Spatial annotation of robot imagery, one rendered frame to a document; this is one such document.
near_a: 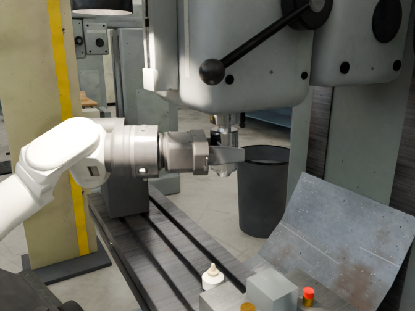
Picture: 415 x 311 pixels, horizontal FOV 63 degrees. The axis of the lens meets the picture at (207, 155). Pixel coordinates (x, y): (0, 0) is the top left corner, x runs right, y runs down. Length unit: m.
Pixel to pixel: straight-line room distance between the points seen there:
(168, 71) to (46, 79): 1.75
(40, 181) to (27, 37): 1.70
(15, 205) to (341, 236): 0.67
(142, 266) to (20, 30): 1.63
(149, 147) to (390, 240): 0.54
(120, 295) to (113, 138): 1.76
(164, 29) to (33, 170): 0.27
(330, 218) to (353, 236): 0.07
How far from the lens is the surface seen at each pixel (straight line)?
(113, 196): 1.04
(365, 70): 0.60
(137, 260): 0.87
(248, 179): 2.52
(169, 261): 0.85
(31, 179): 0.54
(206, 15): 0.44
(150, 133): 0.54
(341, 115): 0.87
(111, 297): 2.24
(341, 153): 0.88
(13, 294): 1.47
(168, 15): 0.49
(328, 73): 0.54
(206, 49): 0.44
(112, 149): 0.54
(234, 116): 0.55
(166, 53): 0.49
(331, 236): 0.88
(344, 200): 0.88
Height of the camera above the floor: 1.40
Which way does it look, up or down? 18 degrees down
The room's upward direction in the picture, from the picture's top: straight up
